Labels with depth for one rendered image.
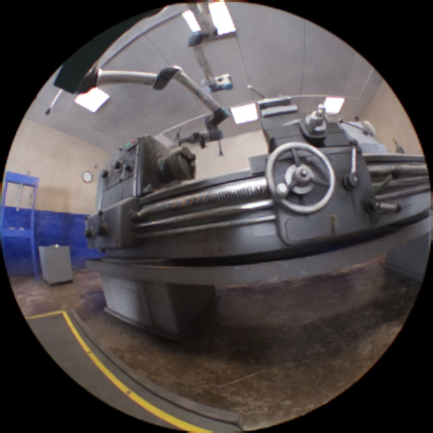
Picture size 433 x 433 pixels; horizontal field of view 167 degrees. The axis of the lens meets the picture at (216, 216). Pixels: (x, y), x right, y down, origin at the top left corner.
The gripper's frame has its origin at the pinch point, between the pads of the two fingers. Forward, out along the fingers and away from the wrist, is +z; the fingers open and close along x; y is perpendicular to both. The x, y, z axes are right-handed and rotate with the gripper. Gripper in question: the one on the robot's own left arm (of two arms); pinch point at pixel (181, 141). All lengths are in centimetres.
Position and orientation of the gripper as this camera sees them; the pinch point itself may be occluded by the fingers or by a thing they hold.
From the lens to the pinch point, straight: 115.0
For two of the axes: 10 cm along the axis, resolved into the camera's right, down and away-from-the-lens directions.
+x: 3.9, 1.0, -9.2
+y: -2.6, -9.4, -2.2
